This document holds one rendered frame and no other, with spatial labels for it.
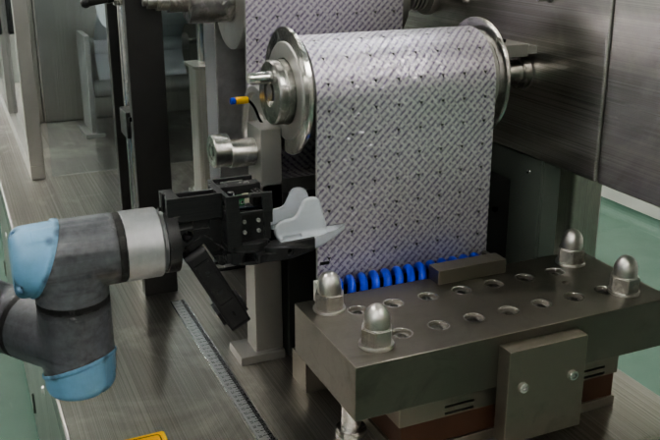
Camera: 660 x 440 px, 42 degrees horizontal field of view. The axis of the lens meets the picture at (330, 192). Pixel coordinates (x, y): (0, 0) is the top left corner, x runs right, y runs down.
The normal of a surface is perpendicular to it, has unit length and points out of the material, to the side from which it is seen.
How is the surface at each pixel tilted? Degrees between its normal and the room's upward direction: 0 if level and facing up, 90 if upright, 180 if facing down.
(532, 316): 0
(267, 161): 90
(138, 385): 0
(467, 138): 90
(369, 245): 90
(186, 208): 90
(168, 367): 0
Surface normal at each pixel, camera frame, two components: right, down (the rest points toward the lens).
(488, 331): 0.00, -0.95
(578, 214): 0.40, 0.28
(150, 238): 0.35, -0.21
